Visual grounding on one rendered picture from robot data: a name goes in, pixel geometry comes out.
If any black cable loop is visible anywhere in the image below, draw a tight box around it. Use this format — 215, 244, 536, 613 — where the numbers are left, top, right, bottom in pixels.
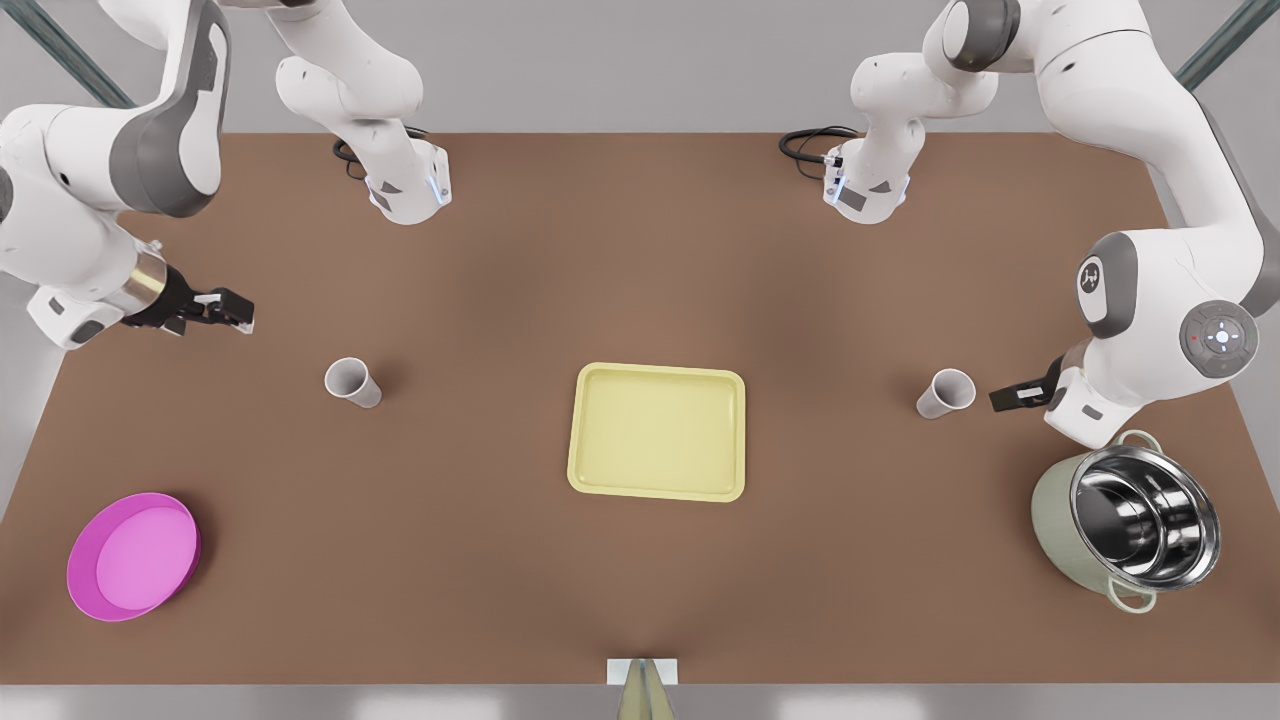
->
779, 126, 862, 184
333, 127, 431, 182

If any green pot with steel interior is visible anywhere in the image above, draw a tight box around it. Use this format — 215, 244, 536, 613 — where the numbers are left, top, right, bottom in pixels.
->
1031, 430, 1223, 614

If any silver frame post with foot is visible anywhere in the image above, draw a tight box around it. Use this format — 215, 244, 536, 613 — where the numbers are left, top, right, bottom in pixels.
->
607, 657, 679, 720

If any pink round plate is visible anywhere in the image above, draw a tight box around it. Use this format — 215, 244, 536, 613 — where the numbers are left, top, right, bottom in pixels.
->
67, 492, 202, 623

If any pale yellow rectangular tray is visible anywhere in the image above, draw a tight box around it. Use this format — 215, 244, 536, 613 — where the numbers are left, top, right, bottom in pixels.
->
567, 362, 747, 503

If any white IKEA cup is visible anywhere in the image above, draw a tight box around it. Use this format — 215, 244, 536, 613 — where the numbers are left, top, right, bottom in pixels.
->
324, 357, 383, 409
916, 368, 977, 421

